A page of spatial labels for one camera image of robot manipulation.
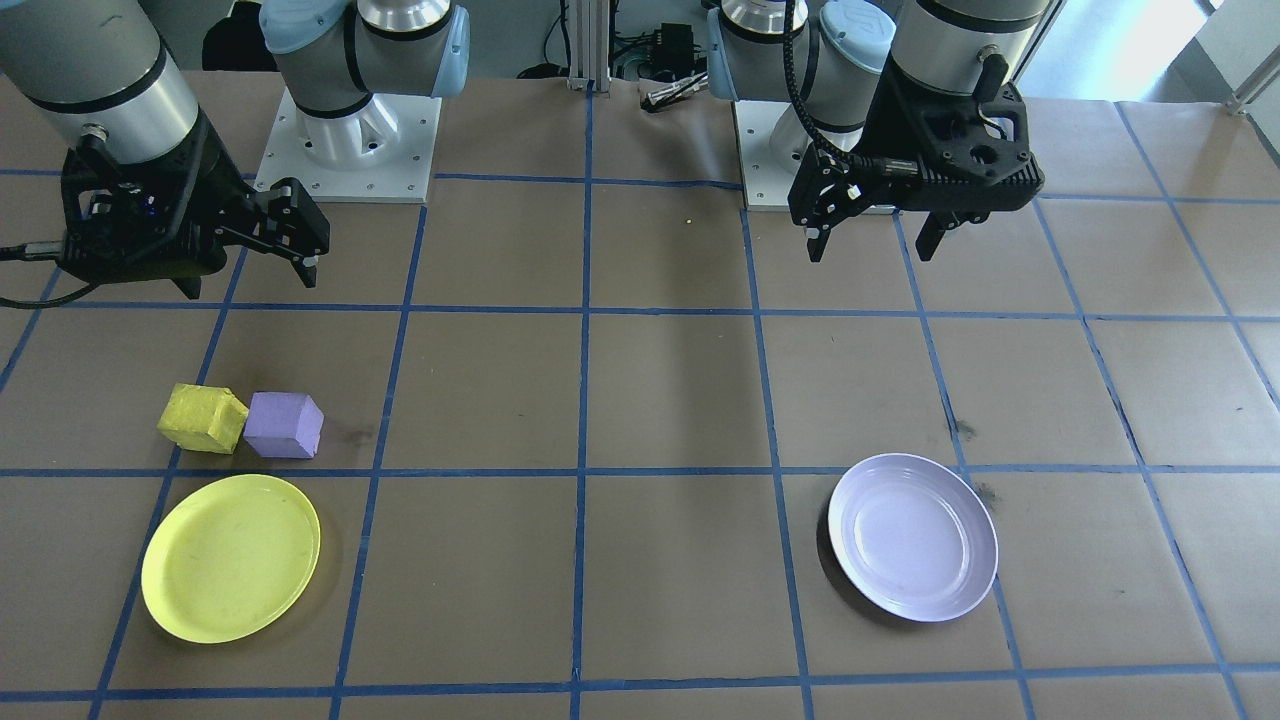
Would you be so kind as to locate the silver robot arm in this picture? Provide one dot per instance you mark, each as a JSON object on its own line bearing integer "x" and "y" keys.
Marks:
{"x": 100, "y": 60}
{"x": 960, "y": 30}

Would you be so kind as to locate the white square base plate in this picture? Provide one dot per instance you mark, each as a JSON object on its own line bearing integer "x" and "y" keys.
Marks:
{"x": 765, "y": 180}
{"x": 400, "y": 170}

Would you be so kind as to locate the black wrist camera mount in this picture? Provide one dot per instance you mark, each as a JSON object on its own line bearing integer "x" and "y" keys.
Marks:
{"x": 120, "y": 262}
{"x": 980, "y": 190}

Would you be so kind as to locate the yellow plate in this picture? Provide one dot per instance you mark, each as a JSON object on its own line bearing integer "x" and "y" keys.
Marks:
{"x": 230, "y": 560}

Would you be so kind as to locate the yellow foam block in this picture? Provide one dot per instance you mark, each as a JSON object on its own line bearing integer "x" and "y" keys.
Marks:
{"x": 200, "y": 420}

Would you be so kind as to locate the black power box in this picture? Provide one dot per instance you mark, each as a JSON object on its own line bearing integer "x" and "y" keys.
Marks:
{"x": 675, "y": 45}

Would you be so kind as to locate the purple plate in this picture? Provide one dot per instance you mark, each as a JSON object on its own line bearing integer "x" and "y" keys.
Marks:
{"x": 912, "y": 538}

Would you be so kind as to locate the purple foam block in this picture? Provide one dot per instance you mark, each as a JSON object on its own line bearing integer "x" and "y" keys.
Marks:
{"x": 285, "y": 425}

